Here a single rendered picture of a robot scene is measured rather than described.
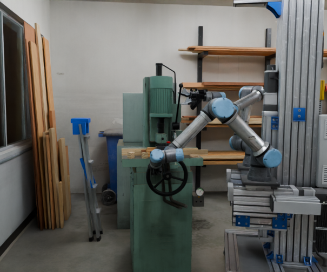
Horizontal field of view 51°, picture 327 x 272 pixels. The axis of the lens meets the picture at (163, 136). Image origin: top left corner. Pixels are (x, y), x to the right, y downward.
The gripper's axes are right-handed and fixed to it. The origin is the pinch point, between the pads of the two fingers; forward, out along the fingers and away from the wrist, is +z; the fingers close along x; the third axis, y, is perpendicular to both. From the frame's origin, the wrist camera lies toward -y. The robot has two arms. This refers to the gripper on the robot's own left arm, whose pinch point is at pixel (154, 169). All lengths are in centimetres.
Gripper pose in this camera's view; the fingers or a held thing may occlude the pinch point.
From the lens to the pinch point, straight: 226.6
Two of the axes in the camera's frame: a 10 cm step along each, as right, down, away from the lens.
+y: 1.4, 9.1, -3.8
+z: -0.6, 3.9, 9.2
